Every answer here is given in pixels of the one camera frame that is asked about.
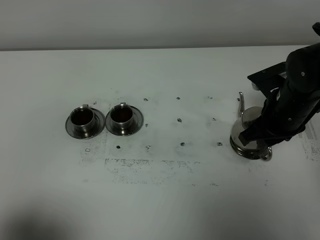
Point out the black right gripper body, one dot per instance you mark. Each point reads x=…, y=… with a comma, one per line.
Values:
x=287, y=109

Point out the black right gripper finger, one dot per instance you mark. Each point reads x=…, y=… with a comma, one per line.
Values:
x=263, y=135

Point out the stainless steel teapot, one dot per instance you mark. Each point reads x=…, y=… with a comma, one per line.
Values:
x=246, y=118

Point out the steel saucer near teapot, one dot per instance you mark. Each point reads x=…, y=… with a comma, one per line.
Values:
x=138, y=120

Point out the steel teacup near teapot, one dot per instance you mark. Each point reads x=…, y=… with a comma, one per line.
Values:
x=121, y=116

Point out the steel saucer far side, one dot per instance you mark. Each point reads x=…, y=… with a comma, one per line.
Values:
x=96, y=130

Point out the steel teacup far side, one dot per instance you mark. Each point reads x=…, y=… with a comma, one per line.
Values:
x=82, y=119

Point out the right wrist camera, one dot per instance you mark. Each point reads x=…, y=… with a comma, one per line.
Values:
x=269, y=79

